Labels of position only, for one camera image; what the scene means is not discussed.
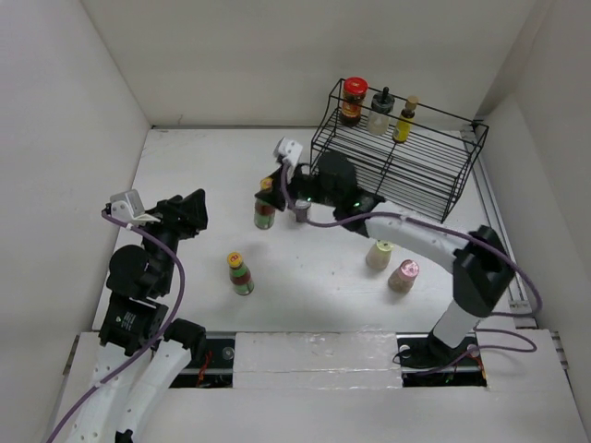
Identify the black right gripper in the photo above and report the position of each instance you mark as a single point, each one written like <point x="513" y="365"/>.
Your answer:
<point x="274" y="195"/>

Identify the yellow-lid spice jar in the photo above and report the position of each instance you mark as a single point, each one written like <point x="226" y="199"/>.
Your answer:
<point x="379" y="255"/>

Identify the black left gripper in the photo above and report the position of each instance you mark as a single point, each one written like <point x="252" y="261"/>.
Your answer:
<point x="186" y="214"/>

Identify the black wire rack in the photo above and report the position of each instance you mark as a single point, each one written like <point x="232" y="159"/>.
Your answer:
<point x="426" y="173"/>

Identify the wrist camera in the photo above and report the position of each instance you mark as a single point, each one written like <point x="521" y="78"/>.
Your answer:
<point x="127" y="207"/>
<point x="288" y="153"/>

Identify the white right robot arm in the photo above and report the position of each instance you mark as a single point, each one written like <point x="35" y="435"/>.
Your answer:
<point x="480" y="268"/>

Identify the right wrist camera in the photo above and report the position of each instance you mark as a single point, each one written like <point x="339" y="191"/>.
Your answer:
<point x="288" y="153"/>

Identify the pink-lid spice jar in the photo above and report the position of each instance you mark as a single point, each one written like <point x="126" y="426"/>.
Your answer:
<point x="403" y="278"/>

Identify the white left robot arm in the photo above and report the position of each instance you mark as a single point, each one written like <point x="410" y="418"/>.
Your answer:
<point x="143" y="345"/>

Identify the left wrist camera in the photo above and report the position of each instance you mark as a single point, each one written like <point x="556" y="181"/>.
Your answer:
<point x="127" y="207"/>

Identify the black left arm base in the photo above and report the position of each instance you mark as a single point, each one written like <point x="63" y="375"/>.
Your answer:
<point x="215" y="370"/>

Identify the small yellow-label brown bottle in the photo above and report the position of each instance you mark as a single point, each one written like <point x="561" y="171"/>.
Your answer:
<point x="405" y="120"/>

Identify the yellow-cap green-label sauce bottle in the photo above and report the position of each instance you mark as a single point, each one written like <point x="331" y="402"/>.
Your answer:
<point x="264" y="212"/>

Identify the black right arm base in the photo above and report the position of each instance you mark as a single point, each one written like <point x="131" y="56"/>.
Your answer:
<point x="424" y="368"/>

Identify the black-lid spice shaker jar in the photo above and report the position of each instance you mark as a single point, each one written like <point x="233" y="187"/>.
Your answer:
<point x="379" y="116"/>

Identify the red-lid chili sauce jar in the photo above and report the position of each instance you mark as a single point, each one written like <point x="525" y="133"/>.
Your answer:
<point x="353" y="96"/>

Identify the white-lid dark sauce jar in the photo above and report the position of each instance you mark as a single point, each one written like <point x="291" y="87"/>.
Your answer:
<point x="301" y="211"/>

